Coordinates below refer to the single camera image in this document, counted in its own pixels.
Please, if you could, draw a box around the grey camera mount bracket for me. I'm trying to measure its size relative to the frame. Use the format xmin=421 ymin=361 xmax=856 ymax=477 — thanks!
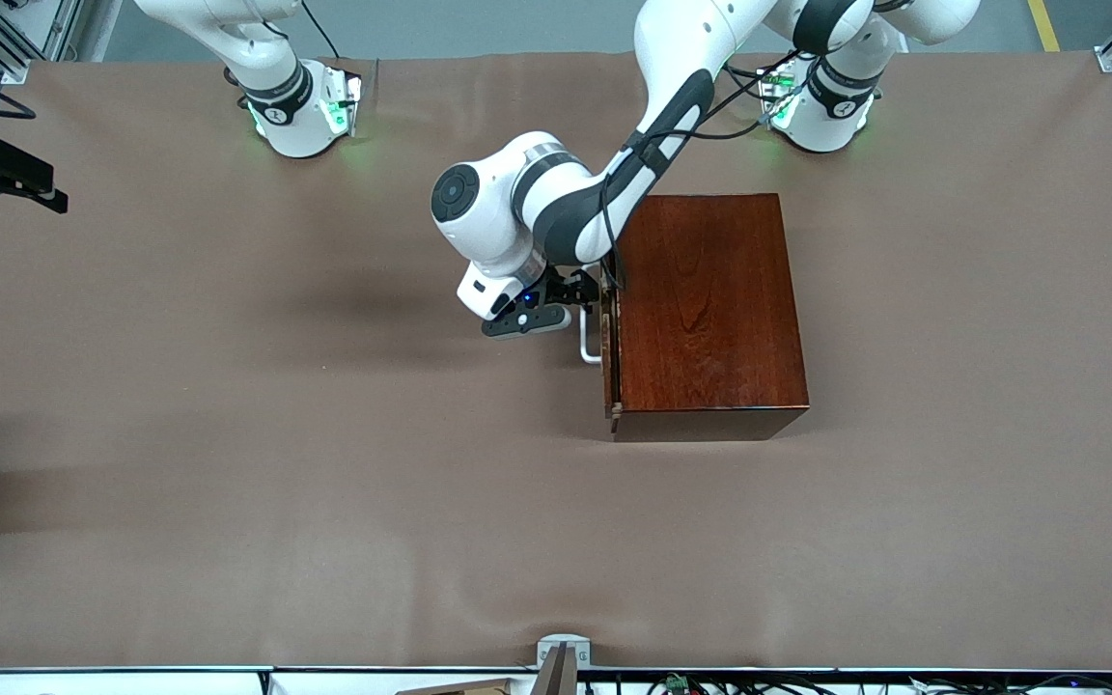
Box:
xmin=537 ymin=634 xmax=591 ymax=695

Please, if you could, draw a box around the black arm base cable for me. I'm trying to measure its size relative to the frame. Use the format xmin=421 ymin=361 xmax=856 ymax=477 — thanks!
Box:
xmin=725 ymin=60 xmax=781 ymax=105
xmin=298 ymin=0 xmax=342 ymax=59

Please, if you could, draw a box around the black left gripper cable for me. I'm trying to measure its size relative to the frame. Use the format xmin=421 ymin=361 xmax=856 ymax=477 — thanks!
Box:
xmin=598 ymin=48 xmax=808 ymax=292

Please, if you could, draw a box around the light wooden board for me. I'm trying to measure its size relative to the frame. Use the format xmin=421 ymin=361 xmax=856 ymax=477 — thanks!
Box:
xmin=392 ymin=678 xmax=518 ymax=695

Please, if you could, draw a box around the wooden drawer with white handle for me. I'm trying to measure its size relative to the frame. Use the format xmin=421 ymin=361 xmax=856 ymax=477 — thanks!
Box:
xmin=579 ymin=261 xmax=625 ymax=433

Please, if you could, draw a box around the dark brown wooden cabinet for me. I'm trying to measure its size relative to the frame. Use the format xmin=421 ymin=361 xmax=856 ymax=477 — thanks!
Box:
xmin=611 ymin=194 xmax=811 ymax=443

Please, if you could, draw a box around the brown table cloth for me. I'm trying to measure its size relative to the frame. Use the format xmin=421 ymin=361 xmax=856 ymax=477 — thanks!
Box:
xmin=0 ymin=50 xmax=1112 ymax=672

